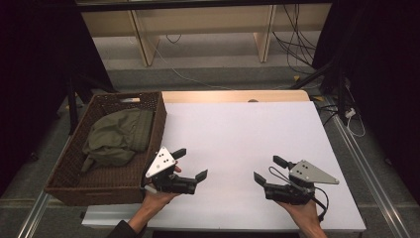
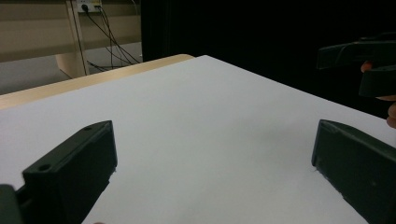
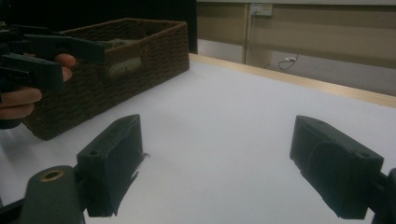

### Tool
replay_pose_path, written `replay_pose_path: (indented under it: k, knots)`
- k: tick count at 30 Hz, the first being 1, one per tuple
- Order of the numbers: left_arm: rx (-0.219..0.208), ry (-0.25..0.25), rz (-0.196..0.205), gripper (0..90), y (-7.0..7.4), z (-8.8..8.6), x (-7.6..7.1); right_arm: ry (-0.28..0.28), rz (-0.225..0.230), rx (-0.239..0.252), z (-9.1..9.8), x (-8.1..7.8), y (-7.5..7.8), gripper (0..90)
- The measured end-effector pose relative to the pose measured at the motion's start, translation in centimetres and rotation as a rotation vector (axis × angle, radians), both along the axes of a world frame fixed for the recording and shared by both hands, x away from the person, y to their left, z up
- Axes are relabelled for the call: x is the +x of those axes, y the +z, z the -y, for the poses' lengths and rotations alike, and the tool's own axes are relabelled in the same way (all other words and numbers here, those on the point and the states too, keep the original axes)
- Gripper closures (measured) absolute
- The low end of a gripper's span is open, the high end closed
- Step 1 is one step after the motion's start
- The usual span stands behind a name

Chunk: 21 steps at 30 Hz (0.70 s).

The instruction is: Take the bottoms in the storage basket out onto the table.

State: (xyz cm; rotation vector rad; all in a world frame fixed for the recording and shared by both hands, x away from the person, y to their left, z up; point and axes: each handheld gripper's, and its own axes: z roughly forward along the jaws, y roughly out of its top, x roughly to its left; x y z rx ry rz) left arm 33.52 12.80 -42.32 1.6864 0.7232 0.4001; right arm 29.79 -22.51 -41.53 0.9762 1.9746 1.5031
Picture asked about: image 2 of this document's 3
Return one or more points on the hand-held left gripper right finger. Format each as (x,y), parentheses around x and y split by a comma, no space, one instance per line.
(358,168)

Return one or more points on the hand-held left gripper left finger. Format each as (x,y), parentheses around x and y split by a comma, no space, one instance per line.
(71,174)

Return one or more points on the light wooden table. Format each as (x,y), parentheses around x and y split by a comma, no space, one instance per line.
(93,79)

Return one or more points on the black curtain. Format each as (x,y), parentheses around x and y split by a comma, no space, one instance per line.
(249,28)

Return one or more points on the white table cover sheet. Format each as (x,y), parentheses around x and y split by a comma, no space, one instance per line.
(202,124)

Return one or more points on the light wooden cabinet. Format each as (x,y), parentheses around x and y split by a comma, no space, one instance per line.
(31,34)

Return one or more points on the white socket strip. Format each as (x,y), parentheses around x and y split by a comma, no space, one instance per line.
(91,3)

